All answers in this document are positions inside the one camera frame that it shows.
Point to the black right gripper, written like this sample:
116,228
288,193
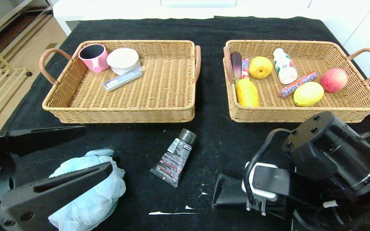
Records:
228,193

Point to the black leather pouch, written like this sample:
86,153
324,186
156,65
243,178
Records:
231,192

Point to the long yellow mango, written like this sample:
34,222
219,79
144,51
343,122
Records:
247,93

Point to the yellow pear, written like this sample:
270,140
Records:
260,68

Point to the white milk drink bottle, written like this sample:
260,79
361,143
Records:
285,67

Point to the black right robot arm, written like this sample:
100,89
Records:
332,154

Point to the wicker basket holding household items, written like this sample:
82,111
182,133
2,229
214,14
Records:
159,89

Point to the wicker basket holding food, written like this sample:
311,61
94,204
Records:
339,54

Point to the light blue bath loofah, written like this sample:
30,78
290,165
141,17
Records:
92,205

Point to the black cleanser tube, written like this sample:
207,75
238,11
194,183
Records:
173,158

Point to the grey translucent toothbrush case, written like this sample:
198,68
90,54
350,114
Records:
121,80

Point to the pink plastic cup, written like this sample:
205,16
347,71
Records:
98,63

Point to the white round bowl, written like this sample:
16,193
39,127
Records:
123,60

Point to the red candy packet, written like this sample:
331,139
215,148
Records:
245,68

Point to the yellow lemon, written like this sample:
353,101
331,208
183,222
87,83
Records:
308,94

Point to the purple eggplant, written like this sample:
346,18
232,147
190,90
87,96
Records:
236,65

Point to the red blue wrapped sausage stick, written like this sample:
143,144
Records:
299,84

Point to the red apple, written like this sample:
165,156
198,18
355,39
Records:
334,80

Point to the black tablecloth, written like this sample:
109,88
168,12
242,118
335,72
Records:
210,29

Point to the white cabinet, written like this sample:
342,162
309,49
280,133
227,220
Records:
368,29

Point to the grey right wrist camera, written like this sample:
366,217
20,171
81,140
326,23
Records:
263,194

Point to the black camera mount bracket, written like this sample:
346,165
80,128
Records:
278,181

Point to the grey metal shelf frame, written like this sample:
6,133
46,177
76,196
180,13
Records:
2,19

